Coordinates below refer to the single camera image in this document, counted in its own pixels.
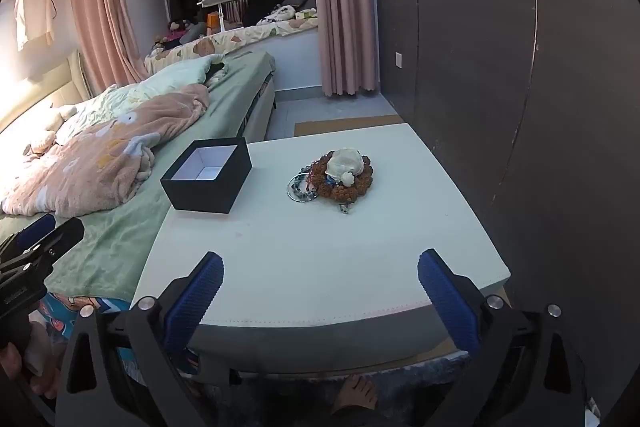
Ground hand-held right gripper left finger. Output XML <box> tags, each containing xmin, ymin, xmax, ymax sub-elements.
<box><xmin>55</xmin><ymin>251</ymin><xmax>236</xmax><ymax>427</ymax></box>

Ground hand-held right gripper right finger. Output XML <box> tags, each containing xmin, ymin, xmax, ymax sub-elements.
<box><xmin>417</xmin><ymin>248</ymin><xmax>601</xmax><ymax>427</ymax></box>

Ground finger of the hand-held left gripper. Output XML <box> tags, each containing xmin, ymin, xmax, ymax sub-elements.
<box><xmin>0</xmin><ymin>213</ymin><xmax>57</xmax><ymax>258</ymax></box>
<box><xmin>10</xmin><ymin>217</ymin><xmax>86</xmax><ymax>278</ymax></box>

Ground black gift box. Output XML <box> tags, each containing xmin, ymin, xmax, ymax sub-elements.
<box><xmin>160</xmin><ymin>138</ymin><xmax>252</xmax><ymax>212</ymax></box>

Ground brown bead bracelet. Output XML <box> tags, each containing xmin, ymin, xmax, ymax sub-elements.
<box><xmin>306</xmin><ymin>150</ymin><xmax>374</xmax><ymax>202</ymax></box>

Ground silver ball chain necklace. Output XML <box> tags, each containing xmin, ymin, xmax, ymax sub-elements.
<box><xmin>287</xmin><ymin>167</ymin><xmax>321</xmax><ymax>204</ymax></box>

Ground white cloth pouch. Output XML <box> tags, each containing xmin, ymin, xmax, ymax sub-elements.
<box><xmin>326</xmin><ymin>149</ymin><xmax>363</xmax><ymax>188</ymax></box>

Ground person's left hand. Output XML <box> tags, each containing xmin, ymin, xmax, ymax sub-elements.
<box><xmin>0</xmin><ymin>341</ymin><xmax>58</xmax><ymax>400</ymax></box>

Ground cartoon printed mattress cover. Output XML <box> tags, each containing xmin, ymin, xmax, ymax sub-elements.
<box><xmin>35</xmin><ymin>292</ymin><xmax>132</xmax><ymax>350</ymax></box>

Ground pink floral blanket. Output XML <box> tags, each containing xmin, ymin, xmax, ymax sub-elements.
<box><xmin>0</xmin><ymin>83</ymin><xmax>211</xmax><ymax>218</ymax></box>

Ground beige plush toy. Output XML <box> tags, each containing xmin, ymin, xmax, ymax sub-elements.
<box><xmin>25</xmin><ymin>104</ymin><xmax>78</xmax><ymax>156</ymax></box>

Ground dark blue rug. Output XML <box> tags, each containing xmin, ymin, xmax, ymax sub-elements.
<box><xmin>197</xmin><ymin>354</ymin><xmax>473</xmax><ymax>427</ymax></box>

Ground person's bare foot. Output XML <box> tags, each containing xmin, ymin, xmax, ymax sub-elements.
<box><xmin>327</xmin><ymin>374</ymin><xmax>379</xmax><ymax>427</ymax></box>

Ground pale green quilt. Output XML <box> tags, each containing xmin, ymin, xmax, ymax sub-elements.
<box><xmin>55</xmin><ymin>54</ymin><xmax>226</xmax><ymax>142</ymax></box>

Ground bed with beige headboard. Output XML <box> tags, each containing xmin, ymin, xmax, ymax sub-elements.
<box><xmin>0</xmin><ymin>49</ymin><xmax>278</xmax><ymax>308</ymax></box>

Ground white hanging garment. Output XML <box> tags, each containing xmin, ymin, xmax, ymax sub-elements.
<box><xmin>14</xmin><ymin>0</ymin><xmax>55</xmax><ymax>52</ymax></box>

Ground green bed sheet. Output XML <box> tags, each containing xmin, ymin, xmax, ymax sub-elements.
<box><xmin>0</xmin><ymin>51</ymin><xmax>276</xmax><ymax>303</ymax></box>

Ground pink curtain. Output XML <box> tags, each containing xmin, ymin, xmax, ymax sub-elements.
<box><xmin>306</xmin><ymin>0</ymin><xmax>381</xmax><ymax>98</ymax></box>
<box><xmin>67</xmin><ymin>0</ymin><xmax>151</xmax><ymax>98</ymax></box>

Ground plush toys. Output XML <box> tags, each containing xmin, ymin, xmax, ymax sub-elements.
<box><xmin>152</xmin><ymin>19</ymin><xmax>211</xmax><ymax>50</ymax></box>

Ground dark brown wardrobe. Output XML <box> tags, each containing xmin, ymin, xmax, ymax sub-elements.
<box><xmin>372</xmin><ymin>0</ymin><xmax>640</xmax><ymax>408</ymax></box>

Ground printed window seat cushion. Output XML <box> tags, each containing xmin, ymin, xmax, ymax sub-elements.
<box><xmin>145</xmin><ymin>18</ymin><xmax>321</xmax><ymax>72</ymax></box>

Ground black cloth pile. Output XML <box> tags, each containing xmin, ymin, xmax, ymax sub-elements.
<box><xmin>242</xmin><ymin>0</ymin><xmax>291</xmax><ymax>28</ymax></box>

